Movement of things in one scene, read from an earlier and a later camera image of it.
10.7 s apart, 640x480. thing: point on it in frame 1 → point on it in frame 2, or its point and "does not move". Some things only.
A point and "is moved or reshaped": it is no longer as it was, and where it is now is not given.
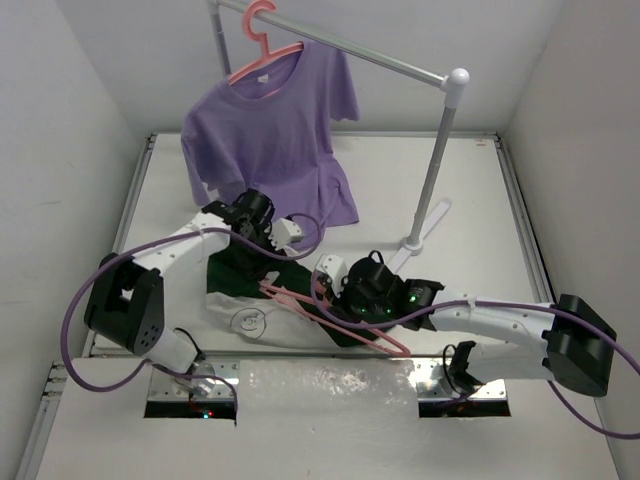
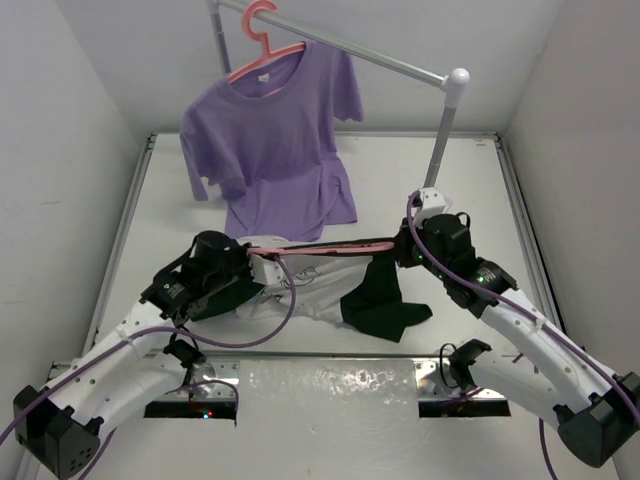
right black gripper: x=341 y=303 → x=405 y=237
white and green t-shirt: x=289 y=306 is moved or reshaped
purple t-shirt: x=274 y=133 does not move
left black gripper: x=263 y=230 → x=241 y=252
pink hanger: x=319 y=306 → x=321 y=247
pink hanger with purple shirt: x=249 y=10 does not move
